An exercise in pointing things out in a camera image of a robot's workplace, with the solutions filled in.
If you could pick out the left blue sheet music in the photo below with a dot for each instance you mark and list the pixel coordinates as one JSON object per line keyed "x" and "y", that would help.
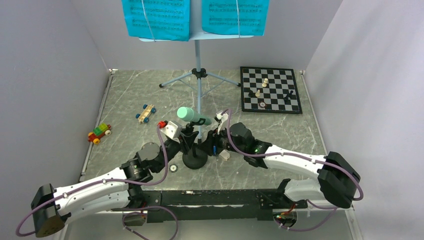
{"x": 158, "y": 20}

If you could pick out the black microphone stand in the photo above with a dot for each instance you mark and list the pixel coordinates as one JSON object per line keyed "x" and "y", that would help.
{"x": 193, "y": 158}

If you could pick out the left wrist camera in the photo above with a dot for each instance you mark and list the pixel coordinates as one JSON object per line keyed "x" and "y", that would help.
{"x": 171, "y": 129}

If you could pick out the green toy microphone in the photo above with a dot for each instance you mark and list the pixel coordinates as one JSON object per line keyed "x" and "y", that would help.
{"x": 187, "y": 114}

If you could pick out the right blue sheet music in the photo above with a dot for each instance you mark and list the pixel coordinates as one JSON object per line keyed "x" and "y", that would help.
{"x": 234, "y": 17}

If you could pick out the light blue music stand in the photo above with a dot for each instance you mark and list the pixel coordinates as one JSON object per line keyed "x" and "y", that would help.
{"x": 197, "y": 34}

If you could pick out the beige toy cart blue wheels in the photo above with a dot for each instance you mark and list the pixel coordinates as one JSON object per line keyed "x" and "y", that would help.
{"x": 144, "y": 116}

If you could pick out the cream chess piece standing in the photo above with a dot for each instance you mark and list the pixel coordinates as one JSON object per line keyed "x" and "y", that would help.
{"x": 265, "y": 82}

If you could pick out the blue sheet music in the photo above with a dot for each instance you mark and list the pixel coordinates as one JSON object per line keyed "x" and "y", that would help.
{"x": 234, "y": 17}
{"x": 158, "y": 20}

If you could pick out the colourful brick toy car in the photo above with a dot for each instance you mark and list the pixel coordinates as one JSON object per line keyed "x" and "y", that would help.
{"x": 99, "y": 132}

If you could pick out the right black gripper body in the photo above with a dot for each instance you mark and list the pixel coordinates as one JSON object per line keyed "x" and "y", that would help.
{"x": 222, "y": 140}

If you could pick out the blue white toy brick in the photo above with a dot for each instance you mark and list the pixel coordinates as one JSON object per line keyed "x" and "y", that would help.
{"x": 223, "y": 155}

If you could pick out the blue white poker chip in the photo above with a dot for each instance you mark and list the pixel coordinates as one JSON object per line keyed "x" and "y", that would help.
{"x": 173, "y": 168}

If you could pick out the black base frame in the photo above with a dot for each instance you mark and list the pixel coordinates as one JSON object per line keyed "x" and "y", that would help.
{"x": 185, "y": 205}

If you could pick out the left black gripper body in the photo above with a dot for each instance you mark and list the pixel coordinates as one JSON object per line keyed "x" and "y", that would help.
{"x": 172, "y": 149}

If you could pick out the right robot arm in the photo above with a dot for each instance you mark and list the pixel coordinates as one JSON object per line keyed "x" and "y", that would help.
{"x": 327, "y": 177}

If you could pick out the black chess piece lying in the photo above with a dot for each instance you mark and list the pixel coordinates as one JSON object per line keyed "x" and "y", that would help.
{"x": 252, "y": 94}

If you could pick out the black white chessboard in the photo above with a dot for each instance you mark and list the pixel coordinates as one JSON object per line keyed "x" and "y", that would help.
{"x": 280, "y": 82}

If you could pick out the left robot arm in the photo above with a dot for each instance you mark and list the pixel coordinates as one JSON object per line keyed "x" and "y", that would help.
{"x": 54, "y": 207}

